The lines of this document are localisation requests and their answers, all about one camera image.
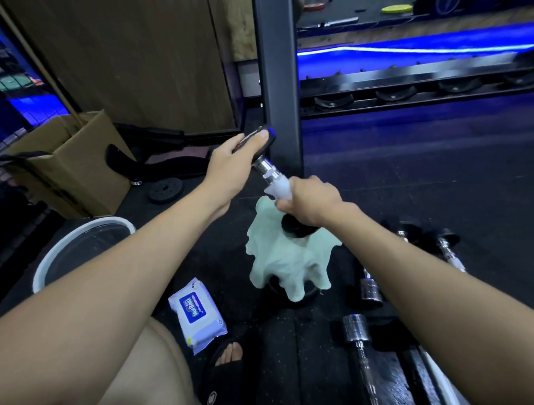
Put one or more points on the dark metal rack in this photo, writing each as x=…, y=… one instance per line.
x=375, y=81

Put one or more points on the person's left leg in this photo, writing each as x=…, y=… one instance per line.
x=154, y=371

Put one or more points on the black padded bench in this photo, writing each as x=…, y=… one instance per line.
x=167, y=167

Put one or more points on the white wet wipe sheet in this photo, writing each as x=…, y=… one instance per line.
x=278, y=187

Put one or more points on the glowing white light strip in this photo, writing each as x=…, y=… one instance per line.
x=417, y=50

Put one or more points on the large chrome dumbbell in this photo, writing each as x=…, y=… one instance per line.
x=355, y=327

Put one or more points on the white rimmed basin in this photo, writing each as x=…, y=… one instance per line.
x=83, y=246

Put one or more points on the small chrome dumbbell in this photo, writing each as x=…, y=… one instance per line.
x=370, y=290

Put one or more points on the steel barbell bar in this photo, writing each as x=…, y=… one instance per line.
x=338, y=21

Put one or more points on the yellow weight plate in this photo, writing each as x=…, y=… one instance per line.
x=396, y=8

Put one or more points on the white blue wet wipes pack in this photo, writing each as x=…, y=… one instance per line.
x=204, y=329

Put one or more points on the thin wooden stick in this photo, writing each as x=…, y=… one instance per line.
x=46, y=71

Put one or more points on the black left sandal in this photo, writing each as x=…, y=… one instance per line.
x=225, y=384

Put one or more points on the light green cloth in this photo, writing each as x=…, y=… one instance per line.
x=283, y=258

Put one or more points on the brown cardboard box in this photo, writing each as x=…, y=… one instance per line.
x=83, y=175

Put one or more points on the person's right hand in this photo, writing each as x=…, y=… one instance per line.
x=313, y=200

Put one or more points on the person's left forearm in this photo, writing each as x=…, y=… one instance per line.
x=104, y=292

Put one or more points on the small black weight plate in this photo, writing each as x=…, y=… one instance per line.
x=166, y=190

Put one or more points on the person's right forearm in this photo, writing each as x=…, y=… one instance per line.
x=450, y=300

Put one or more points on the red weight plate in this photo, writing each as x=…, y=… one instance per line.
x=313, y=6

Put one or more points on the person's left hand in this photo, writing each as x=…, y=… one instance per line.
x=229, y=171

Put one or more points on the row of black bumper plates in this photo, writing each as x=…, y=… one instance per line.
x=446, y=5

